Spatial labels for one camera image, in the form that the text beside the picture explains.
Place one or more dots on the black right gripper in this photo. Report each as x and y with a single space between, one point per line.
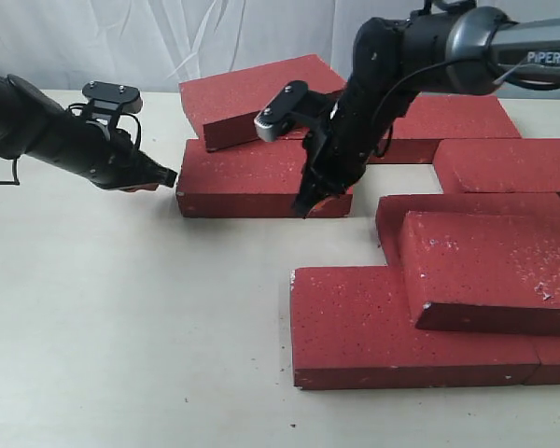
339 146

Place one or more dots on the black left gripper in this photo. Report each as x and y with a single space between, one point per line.
110 159

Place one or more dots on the red brick moved into row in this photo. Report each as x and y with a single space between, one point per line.
254 180

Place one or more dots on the red brick with white chips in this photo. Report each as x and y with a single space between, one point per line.
480 273

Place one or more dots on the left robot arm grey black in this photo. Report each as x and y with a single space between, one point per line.
30 122

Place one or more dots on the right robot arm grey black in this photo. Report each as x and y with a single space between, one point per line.
466 49

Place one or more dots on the red brick centre right row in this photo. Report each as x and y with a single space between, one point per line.
392 210

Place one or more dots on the red brick row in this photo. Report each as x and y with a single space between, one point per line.
499 165
392 210

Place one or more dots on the red brick back left tilted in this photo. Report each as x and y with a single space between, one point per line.
221 108

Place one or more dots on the red brick front left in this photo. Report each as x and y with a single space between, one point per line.
351 328

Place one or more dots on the red brick back right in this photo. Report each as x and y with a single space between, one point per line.
434 118

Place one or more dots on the red brick right middle row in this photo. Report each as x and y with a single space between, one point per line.
499 165

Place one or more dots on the red brick front right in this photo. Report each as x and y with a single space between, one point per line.
548 370

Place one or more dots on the white backdrop curtain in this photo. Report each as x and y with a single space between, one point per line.
155 45

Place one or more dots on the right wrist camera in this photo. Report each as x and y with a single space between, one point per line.
277 117

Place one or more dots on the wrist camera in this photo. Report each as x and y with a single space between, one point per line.
113 98
277 117

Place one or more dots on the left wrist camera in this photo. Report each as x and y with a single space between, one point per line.
113 98

